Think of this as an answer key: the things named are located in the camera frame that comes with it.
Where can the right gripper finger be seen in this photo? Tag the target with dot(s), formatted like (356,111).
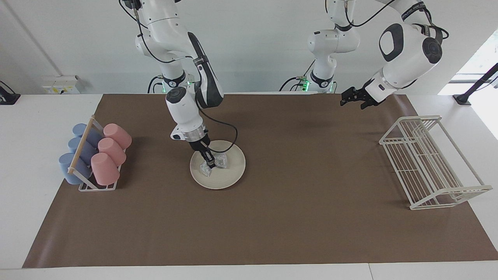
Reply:
(205,158)
(212,158)

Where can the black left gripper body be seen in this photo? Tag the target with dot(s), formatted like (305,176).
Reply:
(365,95)

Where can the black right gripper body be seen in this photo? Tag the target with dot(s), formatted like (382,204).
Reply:
(199,142)

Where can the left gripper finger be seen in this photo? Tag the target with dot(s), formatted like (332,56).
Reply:
(366,105)
(347,96)

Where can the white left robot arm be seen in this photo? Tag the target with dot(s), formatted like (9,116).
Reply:
(408,50)

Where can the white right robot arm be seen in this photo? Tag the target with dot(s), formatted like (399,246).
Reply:
(183,105)

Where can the cream round plate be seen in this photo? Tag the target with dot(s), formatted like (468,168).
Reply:
(229,175)

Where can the pink plastic cup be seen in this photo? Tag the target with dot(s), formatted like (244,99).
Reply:
(118,136)
(113,151)
(104,169)

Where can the brown table mat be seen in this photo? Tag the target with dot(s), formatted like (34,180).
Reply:
(311,175)

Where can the black slanted stand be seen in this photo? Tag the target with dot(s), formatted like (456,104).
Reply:
(463,99)

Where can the cup rack with wooden rod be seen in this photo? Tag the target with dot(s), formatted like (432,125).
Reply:
(82,143)

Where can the blue plastic cup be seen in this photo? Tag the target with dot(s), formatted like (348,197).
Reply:
(79,129)
(64,163)
(74,144)

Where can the small black table clamp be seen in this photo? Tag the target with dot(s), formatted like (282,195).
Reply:
(9,99)

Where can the white wall socket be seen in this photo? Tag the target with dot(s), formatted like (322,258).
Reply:
(60,83)

